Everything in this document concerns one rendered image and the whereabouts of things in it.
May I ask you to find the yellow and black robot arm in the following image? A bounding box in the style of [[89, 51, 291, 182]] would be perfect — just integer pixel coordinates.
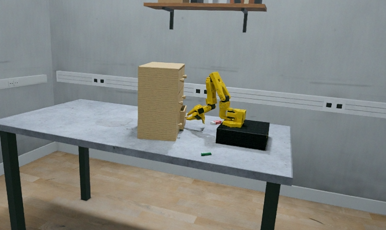
[[197, 72, 245, 128]]

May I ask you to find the tan wooden chest of drawers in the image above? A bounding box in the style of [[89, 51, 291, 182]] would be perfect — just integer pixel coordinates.
[[137, 62, 185, 141]]

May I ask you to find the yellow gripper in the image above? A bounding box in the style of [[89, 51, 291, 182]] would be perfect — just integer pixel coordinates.
[[186, 104, 205, 124]]

